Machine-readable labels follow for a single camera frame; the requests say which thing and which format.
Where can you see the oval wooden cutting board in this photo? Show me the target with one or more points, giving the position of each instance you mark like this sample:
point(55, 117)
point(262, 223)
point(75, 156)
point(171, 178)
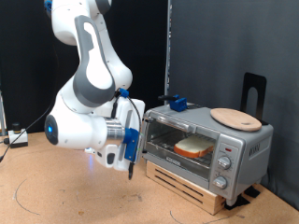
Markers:
point(235, 119)

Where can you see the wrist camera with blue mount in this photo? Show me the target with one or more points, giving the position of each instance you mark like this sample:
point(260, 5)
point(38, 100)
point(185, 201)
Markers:
point(130, 146)

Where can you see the silver toaster oven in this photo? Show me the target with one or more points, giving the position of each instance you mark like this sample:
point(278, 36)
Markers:
point(258, 161)

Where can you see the grey backdrop curtain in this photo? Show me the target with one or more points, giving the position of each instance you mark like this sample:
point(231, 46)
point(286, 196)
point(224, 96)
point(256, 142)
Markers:
point(218, 46)

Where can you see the vertical aluminium frame pole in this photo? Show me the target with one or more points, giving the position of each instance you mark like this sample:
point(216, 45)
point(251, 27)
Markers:
point(168, 46)

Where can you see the white bread slice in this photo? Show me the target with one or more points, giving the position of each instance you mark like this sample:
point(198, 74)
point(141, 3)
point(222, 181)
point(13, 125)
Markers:
point(193, 146)

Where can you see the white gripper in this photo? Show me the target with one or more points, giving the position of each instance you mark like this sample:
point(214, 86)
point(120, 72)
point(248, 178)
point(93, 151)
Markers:
point(124, 107)

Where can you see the silver oven knob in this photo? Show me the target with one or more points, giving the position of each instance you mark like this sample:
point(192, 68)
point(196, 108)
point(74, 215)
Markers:
point(220, 182)
point(224, 162)

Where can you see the black tape patch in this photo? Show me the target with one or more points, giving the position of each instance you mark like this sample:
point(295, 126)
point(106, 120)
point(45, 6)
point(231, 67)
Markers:
point(252, 191)

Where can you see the thin metal pole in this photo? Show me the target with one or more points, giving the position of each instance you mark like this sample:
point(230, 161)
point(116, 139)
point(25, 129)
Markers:
point(2, 115)

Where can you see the black metal bookend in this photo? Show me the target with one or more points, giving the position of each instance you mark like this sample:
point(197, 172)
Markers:
point(249, 82)

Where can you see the black backdrop curtain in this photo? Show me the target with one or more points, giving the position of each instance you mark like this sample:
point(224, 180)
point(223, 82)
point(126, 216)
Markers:
point(31, 62)

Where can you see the red indicator light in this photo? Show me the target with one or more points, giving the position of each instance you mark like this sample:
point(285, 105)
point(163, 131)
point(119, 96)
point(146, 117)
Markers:
point(228, 150)

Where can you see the slatted wooden block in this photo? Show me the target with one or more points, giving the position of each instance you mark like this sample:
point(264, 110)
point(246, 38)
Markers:
point(174, 183)

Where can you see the white emergency stop box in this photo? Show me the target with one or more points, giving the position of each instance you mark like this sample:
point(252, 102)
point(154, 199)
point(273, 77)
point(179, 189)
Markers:
point(18, 137)

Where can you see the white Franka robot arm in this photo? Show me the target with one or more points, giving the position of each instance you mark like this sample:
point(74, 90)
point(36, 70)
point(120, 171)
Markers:
point(93, 71)

